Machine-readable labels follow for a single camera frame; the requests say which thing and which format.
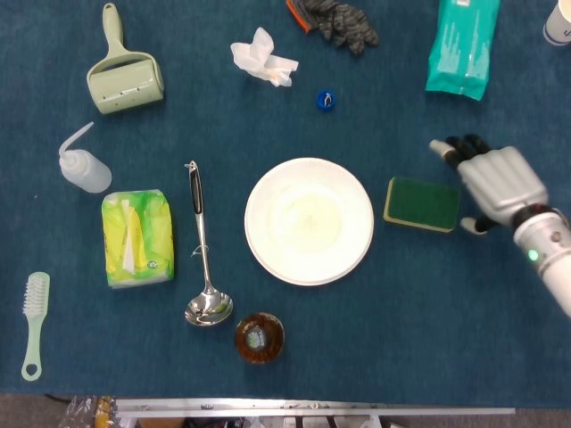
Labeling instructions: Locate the brown tea bottle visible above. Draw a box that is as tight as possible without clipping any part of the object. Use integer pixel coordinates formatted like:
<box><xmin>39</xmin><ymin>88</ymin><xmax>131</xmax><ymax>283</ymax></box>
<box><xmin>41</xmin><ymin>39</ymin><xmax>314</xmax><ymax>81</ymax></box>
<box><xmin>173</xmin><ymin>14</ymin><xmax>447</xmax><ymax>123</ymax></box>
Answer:
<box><xmin>234</xmin><ymin>311</ymin><xmax>286</xmax><ymax>366</ymax></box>

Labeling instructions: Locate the grey knit work glove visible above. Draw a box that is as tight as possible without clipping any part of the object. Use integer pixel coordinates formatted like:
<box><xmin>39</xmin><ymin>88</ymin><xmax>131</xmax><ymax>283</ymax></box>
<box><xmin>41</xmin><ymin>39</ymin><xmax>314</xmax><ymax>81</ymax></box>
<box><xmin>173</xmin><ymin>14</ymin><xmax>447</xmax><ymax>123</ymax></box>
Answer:
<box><xmin>285</xmin><ymin>0</ymin><xmax>381</xmax><ymax>57</ymax></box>

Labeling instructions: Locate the green yellow sponge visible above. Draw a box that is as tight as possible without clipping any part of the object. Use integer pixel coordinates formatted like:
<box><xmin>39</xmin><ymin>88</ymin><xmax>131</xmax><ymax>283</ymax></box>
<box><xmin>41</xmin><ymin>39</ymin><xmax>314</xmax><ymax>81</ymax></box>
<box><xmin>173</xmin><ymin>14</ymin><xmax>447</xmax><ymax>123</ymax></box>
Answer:
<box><xmin>382</xmin><ymin>176</ymin><xmax>462</xmax><ymax>234</ymax></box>

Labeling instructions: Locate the teal wet wipes pack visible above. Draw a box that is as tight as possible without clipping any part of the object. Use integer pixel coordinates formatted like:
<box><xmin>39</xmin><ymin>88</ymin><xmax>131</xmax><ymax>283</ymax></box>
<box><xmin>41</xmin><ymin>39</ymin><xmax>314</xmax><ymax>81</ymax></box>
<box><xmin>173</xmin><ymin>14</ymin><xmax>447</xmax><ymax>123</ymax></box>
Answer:
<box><xmin>425</xmin><ymin>0</ymin><xmax>503</xmax><ymax>102</ymax></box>

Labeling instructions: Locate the white paper cup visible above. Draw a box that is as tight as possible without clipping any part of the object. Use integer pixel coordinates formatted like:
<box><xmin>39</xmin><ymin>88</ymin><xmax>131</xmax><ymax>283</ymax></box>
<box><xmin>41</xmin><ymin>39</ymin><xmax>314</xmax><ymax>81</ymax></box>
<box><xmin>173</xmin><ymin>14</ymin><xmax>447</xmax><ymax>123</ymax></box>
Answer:
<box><xmin>542</xmin><ymin>0</ymin><xmax>571</xmax><ymax>47</ymax></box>

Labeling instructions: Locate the crumpled white tissue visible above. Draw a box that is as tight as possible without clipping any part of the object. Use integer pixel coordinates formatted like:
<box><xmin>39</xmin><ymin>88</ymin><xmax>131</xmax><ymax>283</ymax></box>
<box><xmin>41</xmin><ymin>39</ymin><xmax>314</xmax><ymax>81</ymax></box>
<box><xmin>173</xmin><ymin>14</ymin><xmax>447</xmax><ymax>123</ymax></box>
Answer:
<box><xmin>229</xmin><ymin>27</ymin><xmax>300</xmax><ymax>88</ymax></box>

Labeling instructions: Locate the aluminium frame rail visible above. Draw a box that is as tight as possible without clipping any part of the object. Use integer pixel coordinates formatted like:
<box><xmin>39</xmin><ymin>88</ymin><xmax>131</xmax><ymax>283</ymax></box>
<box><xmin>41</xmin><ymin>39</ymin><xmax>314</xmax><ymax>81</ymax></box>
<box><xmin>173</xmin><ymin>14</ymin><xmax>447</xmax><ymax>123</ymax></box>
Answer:
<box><xmin>114</xmin><ymin>398</ymin><xmax>517</xmax><ymax>420</ymax></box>

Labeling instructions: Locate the teal carpet table cover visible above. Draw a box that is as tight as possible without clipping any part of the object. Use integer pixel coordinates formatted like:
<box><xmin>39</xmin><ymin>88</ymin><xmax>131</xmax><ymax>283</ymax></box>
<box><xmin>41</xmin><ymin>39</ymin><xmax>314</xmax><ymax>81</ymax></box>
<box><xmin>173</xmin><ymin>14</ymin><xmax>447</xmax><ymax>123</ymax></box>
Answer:
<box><xmin>0</xmin><ymin>0</ymin><xmax>571</xmax><ymax>407</ymax></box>

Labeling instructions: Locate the translucent squeeze wash bottle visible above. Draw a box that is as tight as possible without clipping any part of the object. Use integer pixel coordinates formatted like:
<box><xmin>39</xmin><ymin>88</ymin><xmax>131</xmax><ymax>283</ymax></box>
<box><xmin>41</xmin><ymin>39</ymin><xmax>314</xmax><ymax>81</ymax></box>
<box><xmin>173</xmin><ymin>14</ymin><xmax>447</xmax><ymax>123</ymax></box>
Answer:
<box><xmin>58</xmin><ymin>121</ymin><xmax>113</xmax><ymax>194</ymax></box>

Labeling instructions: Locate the pale green scrub brush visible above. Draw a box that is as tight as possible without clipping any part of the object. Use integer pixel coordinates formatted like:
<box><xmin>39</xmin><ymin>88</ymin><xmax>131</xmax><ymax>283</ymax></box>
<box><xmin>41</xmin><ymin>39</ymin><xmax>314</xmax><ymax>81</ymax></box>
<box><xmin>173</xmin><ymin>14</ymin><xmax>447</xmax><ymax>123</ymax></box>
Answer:
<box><xmin>21</xmin><ymin>271</ymin><xmax>52</xmax><ymax>383</ymax></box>

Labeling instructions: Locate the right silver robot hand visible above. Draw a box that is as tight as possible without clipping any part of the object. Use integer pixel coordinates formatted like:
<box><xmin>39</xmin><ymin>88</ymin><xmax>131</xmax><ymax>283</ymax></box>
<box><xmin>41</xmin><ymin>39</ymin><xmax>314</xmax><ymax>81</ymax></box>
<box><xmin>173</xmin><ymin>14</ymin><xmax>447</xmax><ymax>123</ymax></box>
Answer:
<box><xmin>428</xmin><ymin>133</ymin><xmax>549</xmax><ymax>235</ymax></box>

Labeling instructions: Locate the white round plate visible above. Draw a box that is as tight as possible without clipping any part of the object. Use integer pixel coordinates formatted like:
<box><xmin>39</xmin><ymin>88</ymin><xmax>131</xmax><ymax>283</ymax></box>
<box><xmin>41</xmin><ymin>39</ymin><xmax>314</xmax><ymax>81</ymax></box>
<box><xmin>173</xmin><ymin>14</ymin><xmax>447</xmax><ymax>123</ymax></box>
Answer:
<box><xmin>244</xmin><ymin>156</ymin><xmax>376</xmax><ymax>286</ymax></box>

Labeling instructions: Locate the yellow green tissue pack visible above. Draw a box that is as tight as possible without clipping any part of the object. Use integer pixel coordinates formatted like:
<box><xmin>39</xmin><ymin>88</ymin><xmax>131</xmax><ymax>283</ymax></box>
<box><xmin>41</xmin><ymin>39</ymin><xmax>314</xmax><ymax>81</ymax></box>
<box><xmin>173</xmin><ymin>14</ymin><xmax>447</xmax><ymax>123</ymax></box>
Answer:
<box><xmin>101</xmin><ymin>188</ymin><xmax>177</xmax><ymax>291</ymax></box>

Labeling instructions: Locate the pale green lint roller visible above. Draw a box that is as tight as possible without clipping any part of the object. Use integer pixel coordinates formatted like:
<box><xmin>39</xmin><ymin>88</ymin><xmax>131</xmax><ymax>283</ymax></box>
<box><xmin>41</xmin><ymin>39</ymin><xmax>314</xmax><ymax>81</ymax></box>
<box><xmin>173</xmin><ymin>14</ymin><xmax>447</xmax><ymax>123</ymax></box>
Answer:
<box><xmin>86</xmin><ymin>3</ymin><xmax>165</xmax><ymax>115</ymax></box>

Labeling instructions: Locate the steel ladle black grip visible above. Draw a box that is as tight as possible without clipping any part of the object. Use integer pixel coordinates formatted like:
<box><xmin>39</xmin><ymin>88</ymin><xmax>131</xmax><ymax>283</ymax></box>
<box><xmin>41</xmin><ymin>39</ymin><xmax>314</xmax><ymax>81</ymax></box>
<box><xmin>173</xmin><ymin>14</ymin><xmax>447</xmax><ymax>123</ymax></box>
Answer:
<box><xmin>184</xmin><ymin>160</ymin><xmax>235</xmax><ymax>328</ymax></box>

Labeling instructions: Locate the crinkled clear plastic bag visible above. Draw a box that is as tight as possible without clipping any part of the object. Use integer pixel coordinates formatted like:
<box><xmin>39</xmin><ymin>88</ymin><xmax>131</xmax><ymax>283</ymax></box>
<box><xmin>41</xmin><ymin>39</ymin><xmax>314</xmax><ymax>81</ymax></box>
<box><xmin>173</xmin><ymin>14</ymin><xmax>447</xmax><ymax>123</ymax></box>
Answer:
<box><xmin>57</xmin><ymin>395</ymin><xmax>118</xmax><ymax>428</ymax></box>

